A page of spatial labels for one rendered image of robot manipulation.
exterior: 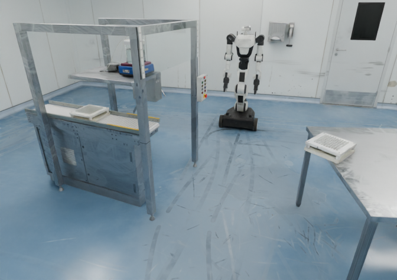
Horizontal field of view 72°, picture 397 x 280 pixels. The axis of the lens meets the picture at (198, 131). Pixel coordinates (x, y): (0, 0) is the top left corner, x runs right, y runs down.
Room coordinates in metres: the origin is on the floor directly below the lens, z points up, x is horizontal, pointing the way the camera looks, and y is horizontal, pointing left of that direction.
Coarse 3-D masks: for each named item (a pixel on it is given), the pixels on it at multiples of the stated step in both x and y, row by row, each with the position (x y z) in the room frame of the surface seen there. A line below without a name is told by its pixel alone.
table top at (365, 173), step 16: (320, 128) 2.08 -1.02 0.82; (336, 128) 2.08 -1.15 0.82; (352, 128) 2.08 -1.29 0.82; (368, 128) 2.08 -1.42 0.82; (384, 128) 2.08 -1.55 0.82; (368, 144) 1.79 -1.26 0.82; (384, 144) 1.79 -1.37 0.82; (352, 160) 1.57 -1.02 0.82; (368, 160) 1.57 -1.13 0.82; (384, 160) 1.57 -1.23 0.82; (352, 176) 1.38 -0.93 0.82; (368, 176) 1.38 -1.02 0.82; (384, 176) 1.38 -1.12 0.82; (352, 192) 1.24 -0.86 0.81; (368, 192) 1.22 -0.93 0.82; (384, 192) 1.22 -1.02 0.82; (368, 208) 1.09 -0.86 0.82; (384, 208) 1.09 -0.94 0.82
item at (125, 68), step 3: (123, 63) 2.12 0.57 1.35; (126, 63) 2.12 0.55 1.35; (120, 66) 2.10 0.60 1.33; (123, 66) 2.09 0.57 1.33; (126, 66) 2.09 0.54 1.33; (129, 66) 2.09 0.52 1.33; (120, 69) 2.10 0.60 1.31; (123, 69) 2.09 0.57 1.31; (126, 69) 2.08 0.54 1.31; (129, 69) 2.06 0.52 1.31; (120, 72) 2.10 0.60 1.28; (123, 72) 2.09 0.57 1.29; (126, 72) 2.08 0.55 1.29; (129, 72) 2.07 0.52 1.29; (132, 72) 2.06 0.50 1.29; (123, 75) 2.11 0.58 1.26; (126, 75) 2.08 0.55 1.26; (129, 75) 2.07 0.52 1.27; (132, 75) 2.06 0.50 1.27
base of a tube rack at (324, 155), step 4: (304, 148) 1.70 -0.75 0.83; (308, 148) 1.68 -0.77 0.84; (312, 148) 1.68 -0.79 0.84; (312, 152) 1.66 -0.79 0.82; (316, 152) 1.63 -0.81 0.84; (320, 152) 1.62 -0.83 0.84; (324, 152) 1.62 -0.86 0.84; (348, 152) 1.62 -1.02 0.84; (352, 152) 1.64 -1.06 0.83; (320, 156) 1.61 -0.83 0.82; (324, 156) 1.59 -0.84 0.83; (328, 156) 1.58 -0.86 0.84; (332, 156) 1.58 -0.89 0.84; (344, 156) 1.58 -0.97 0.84; (348, 156) 1.61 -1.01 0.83; (332, 160) 1.55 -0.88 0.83; (336, 160) 1.53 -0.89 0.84; (340, 160) 1.53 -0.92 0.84
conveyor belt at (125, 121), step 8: (48, 104) 2.70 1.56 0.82; (48, 112) 2.46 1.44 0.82; (56, 112) 2.46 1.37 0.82; (64, 112) 2.46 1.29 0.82; (104, 120) 2.27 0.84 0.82; (112, 120) 2.27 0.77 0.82; (120, 120) 2.27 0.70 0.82; (128, 120) 2.27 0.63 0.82; (136, 120) 2.27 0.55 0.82; (136, 128) 2.08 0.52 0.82; (152, 128) 2.11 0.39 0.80
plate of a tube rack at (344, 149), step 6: (324, 132) 1.85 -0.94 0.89; (312, 138) 1.75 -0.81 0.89; (312, 144) 1.66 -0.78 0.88; (318, 144) 1.66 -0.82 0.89; (330, 144) 1.66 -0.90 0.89; (348, 144) 1.66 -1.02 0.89; (354, 144) 1.66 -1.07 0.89; (324, 150) 1.59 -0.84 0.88; (330, 150) 1.57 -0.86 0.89; (336, 150) 1.57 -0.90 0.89; (342, 150) 1.57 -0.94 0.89; (348, 150) 1.59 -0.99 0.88
